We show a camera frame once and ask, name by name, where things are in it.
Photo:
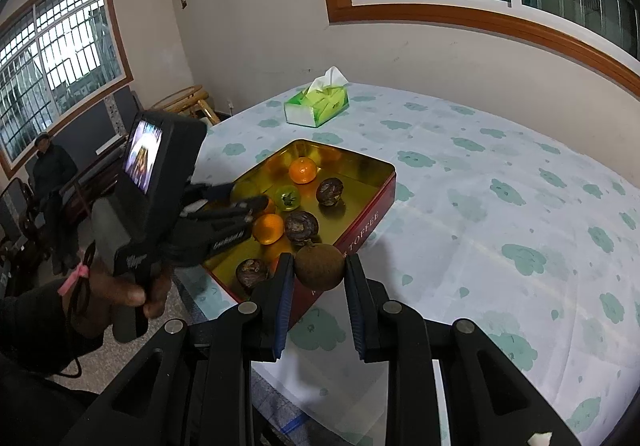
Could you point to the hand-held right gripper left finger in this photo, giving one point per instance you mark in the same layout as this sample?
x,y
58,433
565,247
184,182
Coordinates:
x,y
282,311

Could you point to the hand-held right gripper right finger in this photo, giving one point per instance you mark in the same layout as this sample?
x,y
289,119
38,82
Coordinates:
x,y
356,311

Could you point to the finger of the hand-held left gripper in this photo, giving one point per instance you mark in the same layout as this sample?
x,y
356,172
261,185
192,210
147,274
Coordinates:
x,y
215,191
240,209

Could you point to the dark passion fruit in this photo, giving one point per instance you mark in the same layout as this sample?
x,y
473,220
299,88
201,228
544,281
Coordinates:
x,y
330,191
251,273
301,227

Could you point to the brown round fruit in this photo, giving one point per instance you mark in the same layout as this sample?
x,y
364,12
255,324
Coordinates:
x,y
320,266

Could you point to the gold tin box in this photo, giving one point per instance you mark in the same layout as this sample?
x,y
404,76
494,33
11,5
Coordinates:
x,y
360,176

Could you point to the person's left forearm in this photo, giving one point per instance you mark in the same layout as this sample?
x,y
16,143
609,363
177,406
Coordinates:
x,y
30,326

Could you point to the person's left hand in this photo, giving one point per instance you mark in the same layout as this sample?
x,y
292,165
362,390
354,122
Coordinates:
x,y
125,296

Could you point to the green persimmon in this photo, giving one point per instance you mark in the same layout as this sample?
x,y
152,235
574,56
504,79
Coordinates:
x,y
289,198

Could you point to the wooden bamboo chair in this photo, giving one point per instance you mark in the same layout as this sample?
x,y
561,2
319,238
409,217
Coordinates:
x,y
185,103

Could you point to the dark grey panel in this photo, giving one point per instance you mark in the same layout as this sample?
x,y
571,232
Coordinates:
x,y
125,111

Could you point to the green tissue box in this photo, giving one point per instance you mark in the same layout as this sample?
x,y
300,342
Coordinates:
x,y
317,103

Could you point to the cloud-print tablecloth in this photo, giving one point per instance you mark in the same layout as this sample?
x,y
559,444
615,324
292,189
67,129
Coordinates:
x,y
475,226

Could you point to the pink wrist band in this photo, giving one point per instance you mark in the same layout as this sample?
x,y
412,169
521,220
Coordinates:
x,y
72,278

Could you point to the black chair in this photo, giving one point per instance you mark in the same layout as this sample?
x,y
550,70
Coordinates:
x,y
20,221

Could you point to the barred window with brown frame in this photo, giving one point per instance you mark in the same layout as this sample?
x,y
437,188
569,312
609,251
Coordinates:
x,y
50,51

